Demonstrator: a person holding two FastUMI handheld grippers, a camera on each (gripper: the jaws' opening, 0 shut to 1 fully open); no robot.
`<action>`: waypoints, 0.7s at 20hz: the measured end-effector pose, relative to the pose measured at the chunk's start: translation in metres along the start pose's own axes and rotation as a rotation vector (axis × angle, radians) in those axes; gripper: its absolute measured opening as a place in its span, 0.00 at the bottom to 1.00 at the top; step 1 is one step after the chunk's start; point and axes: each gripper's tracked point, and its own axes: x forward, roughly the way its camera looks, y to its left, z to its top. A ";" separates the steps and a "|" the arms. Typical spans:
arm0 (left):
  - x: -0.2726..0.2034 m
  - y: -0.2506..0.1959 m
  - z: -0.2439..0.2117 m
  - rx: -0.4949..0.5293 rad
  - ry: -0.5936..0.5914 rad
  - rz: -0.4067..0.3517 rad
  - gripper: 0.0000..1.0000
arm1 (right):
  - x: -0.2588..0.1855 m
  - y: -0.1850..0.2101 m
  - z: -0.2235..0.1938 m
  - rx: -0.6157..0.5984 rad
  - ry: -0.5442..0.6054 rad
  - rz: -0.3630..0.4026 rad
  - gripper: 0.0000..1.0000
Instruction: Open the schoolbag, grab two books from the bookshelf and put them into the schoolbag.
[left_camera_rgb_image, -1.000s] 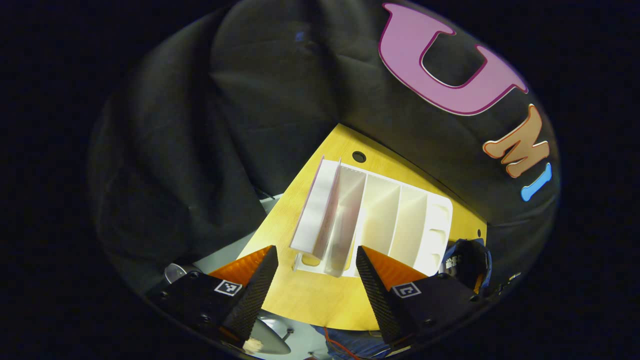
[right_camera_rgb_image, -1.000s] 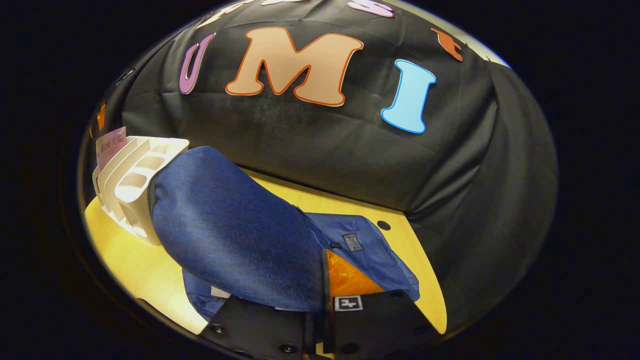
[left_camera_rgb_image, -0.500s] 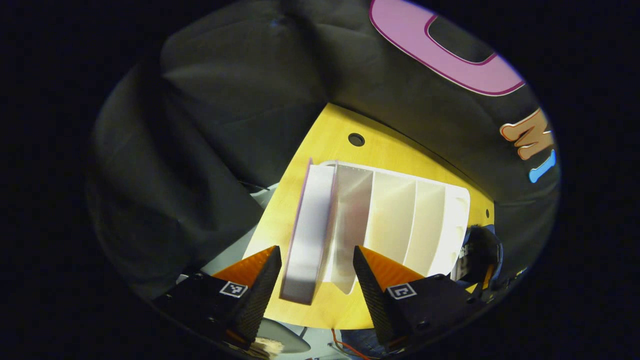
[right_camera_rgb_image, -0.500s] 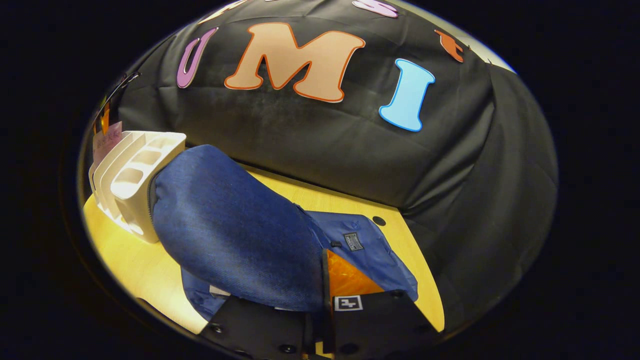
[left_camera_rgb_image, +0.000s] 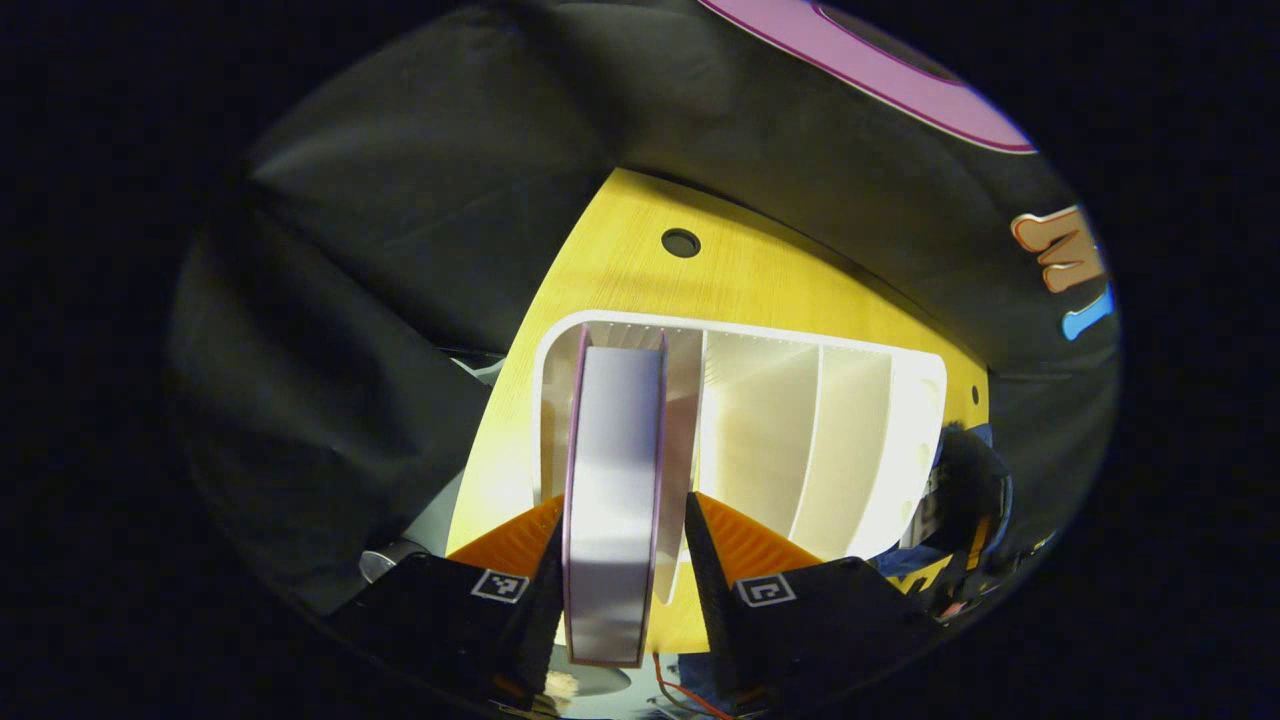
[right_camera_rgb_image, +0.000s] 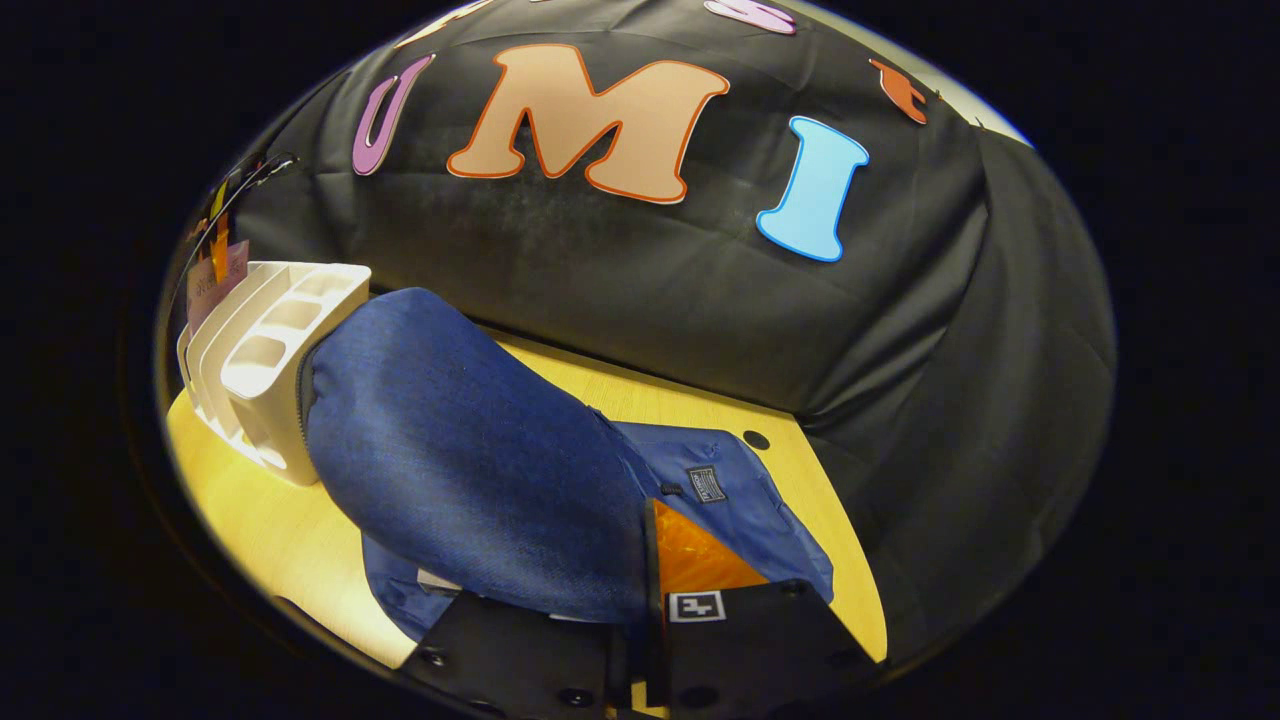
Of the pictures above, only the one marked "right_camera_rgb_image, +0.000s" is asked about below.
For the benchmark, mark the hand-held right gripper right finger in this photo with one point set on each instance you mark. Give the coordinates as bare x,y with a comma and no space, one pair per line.
740,650

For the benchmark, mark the blue schoolbag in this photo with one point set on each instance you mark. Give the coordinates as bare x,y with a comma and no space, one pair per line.
460,460

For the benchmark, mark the black backdrop cloth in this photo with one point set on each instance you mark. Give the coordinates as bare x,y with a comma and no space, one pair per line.
700,300

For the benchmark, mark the pink book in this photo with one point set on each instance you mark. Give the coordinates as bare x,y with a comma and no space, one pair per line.
215,290

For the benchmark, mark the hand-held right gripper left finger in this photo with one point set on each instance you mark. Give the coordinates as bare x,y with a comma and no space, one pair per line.
520,660

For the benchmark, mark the white bookshelf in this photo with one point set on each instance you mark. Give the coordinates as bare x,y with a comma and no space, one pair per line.
270,380

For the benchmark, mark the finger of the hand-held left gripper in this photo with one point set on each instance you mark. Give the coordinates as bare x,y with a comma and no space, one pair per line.
220,255

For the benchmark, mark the black table grommet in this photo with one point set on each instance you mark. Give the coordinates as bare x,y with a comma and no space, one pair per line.
757,440

